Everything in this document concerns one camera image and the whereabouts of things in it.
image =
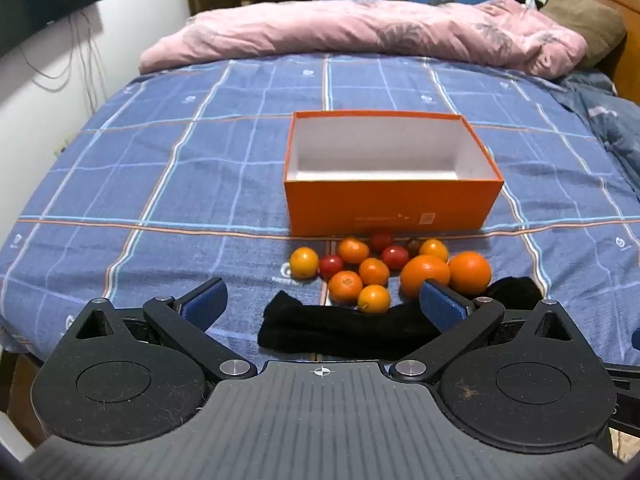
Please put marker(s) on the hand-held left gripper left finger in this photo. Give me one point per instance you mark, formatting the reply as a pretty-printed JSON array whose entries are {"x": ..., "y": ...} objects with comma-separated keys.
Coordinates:
[{"x": 202, "y": 304}]

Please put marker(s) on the small yellow-orange citrus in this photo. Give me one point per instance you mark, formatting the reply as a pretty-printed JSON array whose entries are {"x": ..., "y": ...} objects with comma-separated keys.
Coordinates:
[
  {"x": 374, "y": 299},
  {"x": 304, "y": 262},
  {"x": 433, "y": 250}
]

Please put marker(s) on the large orange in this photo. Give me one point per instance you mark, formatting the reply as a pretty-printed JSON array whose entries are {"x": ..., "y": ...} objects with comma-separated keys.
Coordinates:
[
  {"x": 425, "y": 272},
  {"x": 470, "y": 272}
]

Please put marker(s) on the orange cardboard box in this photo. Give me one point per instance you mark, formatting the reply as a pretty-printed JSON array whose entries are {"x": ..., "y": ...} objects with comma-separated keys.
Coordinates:
[{"x": 390, "y": 205}]

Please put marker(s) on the wooden headboard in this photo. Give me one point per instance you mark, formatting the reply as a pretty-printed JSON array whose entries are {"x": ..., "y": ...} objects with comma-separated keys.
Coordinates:
[{"x": 627, "y": 55}]

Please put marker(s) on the grey-blue quilt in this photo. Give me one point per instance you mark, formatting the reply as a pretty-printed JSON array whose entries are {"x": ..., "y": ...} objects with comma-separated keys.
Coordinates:
[{"x": 612, "y": 120}]

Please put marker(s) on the brown pillow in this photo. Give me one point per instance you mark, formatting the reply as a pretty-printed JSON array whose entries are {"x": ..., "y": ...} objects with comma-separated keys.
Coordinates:
[{"x": 587, "y": 25}]

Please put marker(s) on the red cherry tomato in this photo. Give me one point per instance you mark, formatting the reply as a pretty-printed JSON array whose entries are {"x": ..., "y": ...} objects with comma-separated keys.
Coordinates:
[
  {"x": 381, "y": 240},
  {"x": 330, "y": 265},
  {"x": 395, "y": 257}
]

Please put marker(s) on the dark brown cherry tomato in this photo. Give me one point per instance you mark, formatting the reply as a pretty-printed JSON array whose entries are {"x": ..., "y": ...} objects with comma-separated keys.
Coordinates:
[{"x": 412, "y": 246}]

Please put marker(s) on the pink quilt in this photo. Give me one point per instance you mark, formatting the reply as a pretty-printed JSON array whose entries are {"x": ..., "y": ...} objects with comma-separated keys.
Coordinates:
[{"x": 325, "y": 27}]

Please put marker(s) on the blue plaid bed sheet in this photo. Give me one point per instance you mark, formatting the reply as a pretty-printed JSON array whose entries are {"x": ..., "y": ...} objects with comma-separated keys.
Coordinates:
[{"x": 165, "y": 175}]

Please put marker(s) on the small orange tangerine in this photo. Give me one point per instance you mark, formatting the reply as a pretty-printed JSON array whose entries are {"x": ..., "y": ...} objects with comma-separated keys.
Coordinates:
[
  {"x": 345, "y": 287},
  {"x": 374, "y": 271},
  {"x": 353, "y": 250}
]

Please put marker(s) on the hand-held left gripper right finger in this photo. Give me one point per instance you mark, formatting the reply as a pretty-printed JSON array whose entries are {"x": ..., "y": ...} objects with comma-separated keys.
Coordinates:
[{"x": 442, "y": 306}]

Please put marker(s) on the black cloth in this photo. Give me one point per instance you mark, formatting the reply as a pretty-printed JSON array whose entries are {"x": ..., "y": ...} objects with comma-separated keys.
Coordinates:
[{"x": 325, "y": 327}]

